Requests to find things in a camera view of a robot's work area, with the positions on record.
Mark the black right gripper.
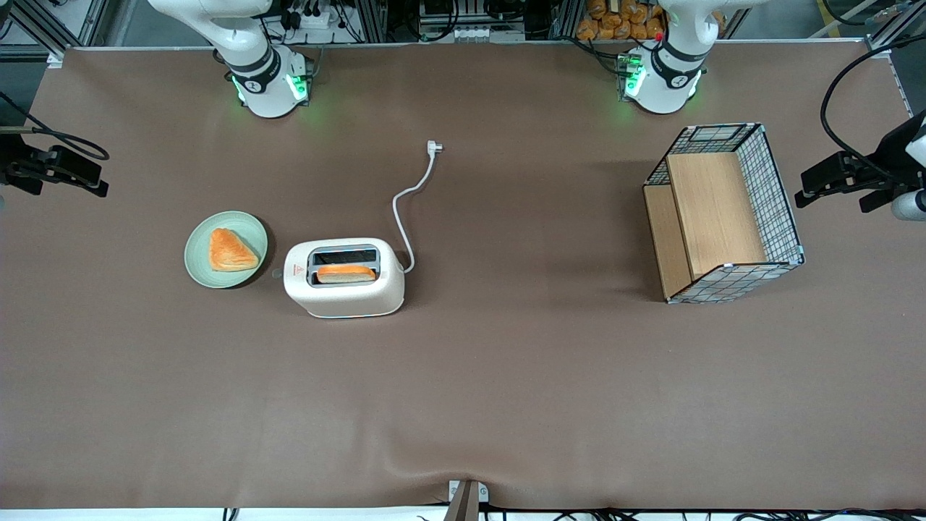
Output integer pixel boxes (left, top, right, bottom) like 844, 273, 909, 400
0, 134, 109, 198

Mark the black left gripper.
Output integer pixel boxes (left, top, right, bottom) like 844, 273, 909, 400
796, 109, 926, 213

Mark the aluminium frame profile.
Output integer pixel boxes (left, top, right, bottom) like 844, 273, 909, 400
0, 0, 109, 62
865, 0, 926, 53

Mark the wooden step shelf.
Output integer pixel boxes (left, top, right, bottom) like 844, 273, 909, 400
644, 152, 768, 301

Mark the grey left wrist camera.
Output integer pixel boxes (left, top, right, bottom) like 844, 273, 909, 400
891, 190, 926, 222

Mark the white power strip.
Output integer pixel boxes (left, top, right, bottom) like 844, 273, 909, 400
286, 6, 328, 30

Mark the white two-slot toaster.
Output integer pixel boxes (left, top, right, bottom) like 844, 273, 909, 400
272, 238, 406, 319

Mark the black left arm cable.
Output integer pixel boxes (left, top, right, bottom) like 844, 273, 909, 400
820, 35, 926, 183

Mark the toast bread slice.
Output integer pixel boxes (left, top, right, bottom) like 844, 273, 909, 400
316, 264, 377, 284

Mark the pale green round plate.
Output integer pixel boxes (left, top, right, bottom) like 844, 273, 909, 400
184, 211, 269, 289

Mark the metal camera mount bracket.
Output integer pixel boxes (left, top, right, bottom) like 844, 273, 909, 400
447, 479, 490, 521

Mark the triangular golden pastry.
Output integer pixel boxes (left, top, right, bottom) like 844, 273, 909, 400
209, 228, 260, 273

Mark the white toaster power cable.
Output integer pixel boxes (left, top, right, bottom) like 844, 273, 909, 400
391, 140, 444, 274

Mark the wire mesh basket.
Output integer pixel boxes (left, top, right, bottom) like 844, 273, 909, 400
642, 123, 806, 305

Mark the brown table mat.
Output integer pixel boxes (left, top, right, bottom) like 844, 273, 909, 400
0, 40, 926, 512

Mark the pile of orange buns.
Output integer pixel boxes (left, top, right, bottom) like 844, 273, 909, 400
577, 0, 668, 42

